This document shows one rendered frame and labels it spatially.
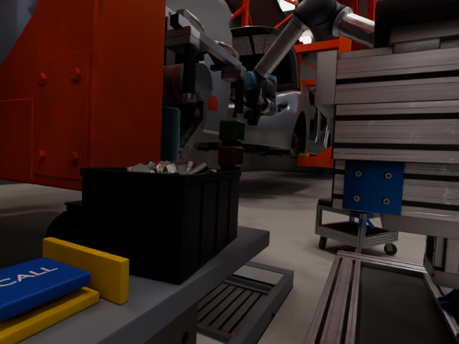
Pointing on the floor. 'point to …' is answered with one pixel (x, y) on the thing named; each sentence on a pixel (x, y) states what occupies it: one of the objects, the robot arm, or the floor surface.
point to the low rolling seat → (353, 230)
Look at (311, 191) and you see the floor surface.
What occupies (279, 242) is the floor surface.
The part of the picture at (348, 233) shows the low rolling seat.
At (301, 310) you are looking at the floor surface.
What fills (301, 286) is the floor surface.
